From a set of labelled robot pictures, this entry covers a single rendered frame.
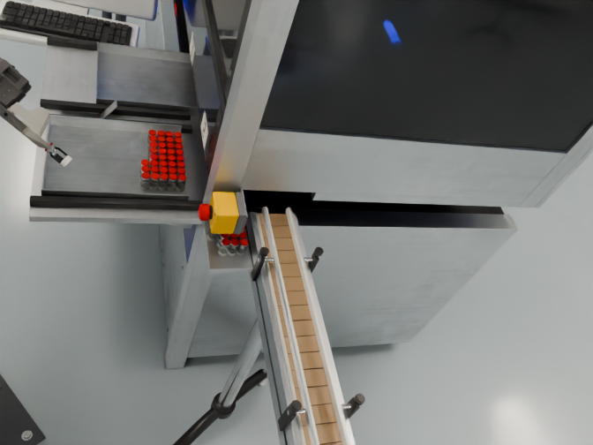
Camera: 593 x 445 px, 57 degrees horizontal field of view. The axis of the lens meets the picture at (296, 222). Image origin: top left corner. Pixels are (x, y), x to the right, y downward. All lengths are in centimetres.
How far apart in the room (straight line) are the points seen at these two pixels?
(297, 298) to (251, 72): 52
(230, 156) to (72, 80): 67
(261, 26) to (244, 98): 16
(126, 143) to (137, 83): 26
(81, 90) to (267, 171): 66
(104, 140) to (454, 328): 180
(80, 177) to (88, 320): 89
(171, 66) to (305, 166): 71
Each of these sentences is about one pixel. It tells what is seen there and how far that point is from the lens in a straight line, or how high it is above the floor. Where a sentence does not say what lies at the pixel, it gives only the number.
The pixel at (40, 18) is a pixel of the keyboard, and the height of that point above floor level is 83.
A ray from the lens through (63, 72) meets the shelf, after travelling 177.
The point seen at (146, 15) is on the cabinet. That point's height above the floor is 83.
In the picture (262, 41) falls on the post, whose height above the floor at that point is 142.
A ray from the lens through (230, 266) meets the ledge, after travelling 134.
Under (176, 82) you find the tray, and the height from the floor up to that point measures 88.
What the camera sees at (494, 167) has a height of 114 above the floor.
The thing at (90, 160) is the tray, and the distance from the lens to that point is 150.
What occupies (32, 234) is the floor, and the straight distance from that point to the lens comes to 246.
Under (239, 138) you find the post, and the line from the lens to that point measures 119.
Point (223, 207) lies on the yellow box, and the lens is 124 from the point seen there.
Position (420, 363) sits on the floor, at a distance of 250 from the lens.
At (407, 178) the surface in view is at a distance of 143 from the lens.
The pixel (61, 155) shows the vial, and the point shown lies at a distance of 109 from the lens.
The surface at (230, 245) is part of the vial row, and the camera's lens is 133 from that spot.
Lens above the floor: 196
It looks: 47 degrees down
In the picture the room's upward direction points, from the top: 25 degrees clockwise
